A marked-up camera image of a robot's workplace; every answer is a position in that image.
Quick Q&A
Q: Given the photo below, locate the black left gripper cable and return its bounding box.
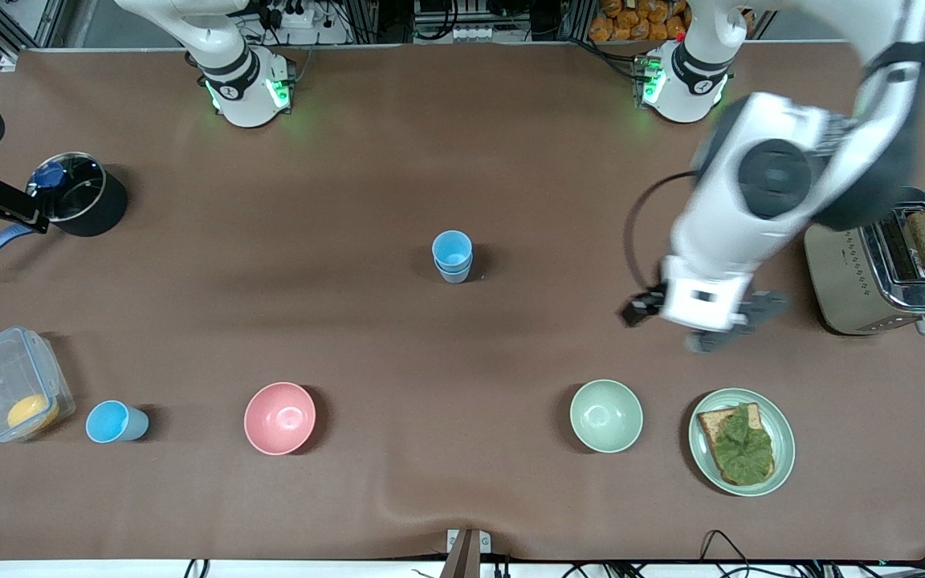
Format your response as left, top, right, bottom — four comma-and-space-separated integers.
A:
623, 171, 700, 302

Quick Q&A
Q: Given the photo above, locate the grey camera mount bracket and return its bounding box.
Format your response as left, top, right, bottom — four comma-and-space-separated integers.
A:
445, 528, 492, 578

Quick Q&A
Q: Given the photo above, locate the white power strip with plugs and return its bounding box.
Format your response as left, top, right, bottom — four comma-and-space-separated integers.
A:
264, 0, 320, 30

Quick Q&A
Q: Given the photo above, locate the green lettuce leaf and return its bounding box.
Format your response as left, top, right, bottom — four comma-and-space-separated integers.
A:
710, 404, 775, 485

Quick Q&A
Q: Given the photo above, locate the yellow round food piece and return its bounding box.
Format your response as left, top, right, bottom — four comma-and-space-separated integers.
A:
6, 393, 60, 434

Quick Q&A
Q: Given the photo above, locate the black looped cable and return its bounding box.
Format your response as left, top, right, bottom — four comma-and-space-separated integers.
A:
699, 529, 752, 578

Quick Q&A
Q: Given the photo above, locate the black pot with blue handle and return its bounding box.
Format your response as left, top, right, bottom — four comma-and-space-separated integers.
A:
0, 152, 129, 276

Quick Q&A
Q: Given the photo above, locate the pink bowl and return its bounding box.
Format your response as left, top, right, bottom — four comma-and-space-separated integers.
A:
243, 381, 317, 457

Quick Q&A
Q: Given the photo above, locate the glass lid with blue knob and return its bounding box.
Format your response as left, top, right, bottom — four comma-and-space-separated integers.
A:
25, 153, 106, 223

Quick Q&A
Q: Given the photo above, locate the toast slice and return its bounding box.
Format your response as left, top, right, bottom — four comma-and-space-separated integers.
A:
697, 403, 776, 486

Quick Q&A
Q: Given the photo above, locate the beige steel toaster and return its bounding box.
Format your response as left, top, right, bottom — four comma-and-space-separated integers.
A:
803, 186, 925, 336

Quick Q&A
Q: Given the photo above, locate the pale green bowl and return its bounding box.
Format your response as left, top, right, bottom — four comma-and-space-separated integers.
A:
569, 379, 644, 454

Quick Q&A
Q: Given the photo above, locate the pale green plate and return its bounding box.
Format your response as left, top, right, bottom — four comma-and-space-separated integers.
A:
688, 388, 797, 498

